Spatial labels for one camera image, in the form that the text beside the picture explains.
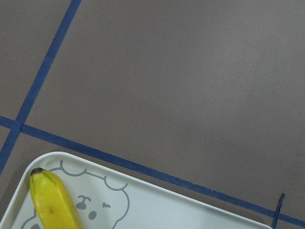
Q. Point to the white bear tray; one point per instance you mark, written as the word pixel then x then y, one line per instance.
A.
pixel 107 199

